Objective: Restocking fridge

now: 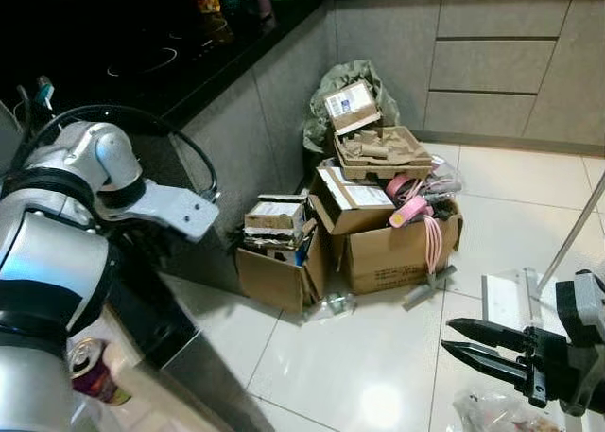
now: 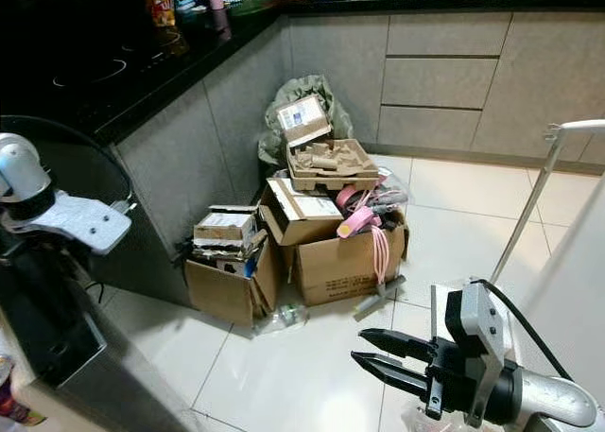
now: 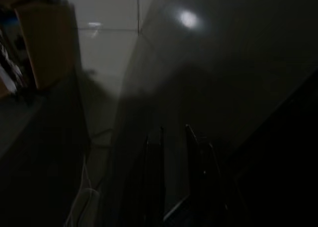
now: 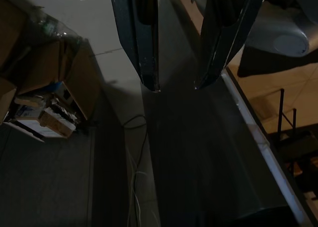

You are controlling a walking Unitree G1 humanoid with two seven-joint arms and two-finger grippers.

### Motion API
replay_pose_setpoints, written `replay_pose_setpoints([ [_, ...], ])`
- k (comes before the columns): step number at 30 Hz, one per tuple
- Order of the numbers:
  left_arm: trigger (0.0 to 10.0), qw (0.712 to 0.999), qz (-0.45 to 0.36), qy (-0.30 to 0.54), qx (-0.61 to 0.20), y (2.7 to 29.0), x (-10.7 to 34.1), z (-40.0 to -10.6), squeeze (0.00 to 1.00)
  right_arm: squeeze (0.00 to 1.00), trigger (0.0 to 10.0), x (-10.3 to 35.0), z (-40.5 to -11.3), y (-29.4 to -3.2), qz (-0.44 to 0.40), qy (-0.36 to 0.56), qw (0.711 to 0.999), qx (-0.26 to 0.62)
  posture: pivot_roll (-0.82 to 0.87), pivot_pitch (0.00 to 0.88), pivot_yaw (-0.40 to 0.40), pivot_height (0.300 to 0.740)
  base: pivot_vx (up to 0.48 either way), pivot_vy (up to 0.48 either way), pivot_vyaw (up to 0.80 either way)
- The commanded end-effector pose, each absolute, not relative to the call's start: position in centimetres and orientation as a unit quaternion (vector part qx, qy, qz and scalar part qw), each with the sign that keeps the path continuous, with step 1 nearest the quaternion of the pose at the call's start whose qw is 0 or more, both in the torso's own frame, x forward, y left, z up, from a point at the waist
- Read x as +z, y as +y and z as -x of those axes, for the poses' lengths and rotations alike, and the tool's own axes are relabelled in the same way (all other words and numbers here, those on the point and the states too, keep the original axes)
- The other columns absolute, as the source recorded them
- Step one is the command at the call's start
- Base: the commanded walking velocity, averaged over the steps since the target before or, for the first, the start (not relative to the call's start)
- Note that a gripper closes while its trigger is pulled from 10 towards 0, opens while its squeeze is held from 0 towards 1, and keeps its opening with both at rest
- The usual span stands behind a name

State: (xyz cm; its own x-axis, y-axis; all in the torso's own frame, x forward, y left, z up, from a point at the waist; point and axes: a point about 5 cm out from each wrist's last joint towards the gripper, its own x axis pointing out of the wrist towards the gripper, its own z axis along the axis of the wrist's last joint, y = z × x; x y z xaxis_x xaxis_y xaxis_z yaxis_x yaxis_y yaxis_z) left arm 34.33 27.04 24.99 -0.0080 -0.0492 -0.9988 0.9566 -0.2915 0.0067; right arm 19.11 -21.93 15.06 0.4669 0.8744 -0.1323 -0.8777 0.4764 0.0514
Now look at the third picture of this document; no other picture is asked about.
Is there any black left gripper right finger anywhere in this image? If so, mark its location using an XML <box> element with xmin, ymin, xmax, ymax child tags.
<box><xmin>185</xmin><ymin>124</ymin><xmax>230</xmax><ymax>227</ymax></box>

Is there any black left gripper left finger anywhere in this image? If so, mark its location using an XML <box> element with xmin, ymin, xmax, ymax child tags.
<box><xmin>143</xmin><ymin>126</ymin><xmax>165</xmax><ymax>227</ymax></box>

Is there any stainless steel fridge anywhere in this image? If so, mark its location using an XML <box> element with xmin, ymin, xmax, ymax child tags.
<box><xmin>111</xmin><ymin>0</ymin><xmax>318</xmax><ymax>227</ymax></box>

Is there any small open cardboard box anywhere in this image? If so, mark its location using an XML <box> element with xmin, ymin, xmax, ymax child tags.
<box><xmin>0</xmin><ymin>0</ymin><xmax>81</xmax><ymax>100</ymax></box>

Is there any white cord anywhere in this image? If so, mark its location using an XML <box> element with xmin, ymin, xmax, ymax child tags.
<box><xmin>64</xmin><ymin>157</ymin><xmax>103</xmax><ymax>227</ymax></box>

